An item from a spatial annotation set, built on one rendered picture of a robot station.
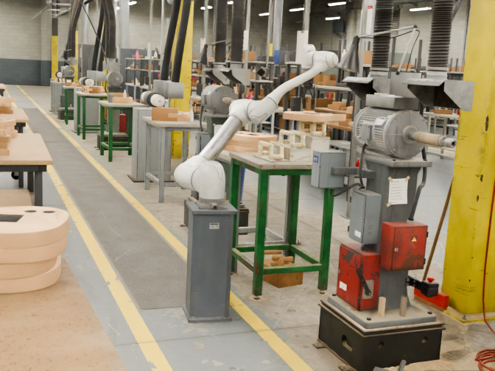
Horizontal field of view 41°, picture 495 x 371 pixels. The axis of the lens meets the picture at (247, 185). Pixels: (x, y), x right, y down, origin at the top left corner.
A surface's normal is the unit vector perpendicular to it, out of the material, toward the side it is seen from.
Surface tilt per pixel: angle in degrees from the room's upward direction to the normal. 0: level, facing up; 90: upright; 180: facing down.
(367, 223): 90
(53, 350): 0
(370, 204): 90
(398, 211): 90
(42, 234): 90
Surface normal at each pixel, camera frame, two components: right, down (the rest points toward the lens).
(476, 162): -0.93, 0.02
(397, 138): 0.22, 0.22
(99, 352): 0.05, -0.98
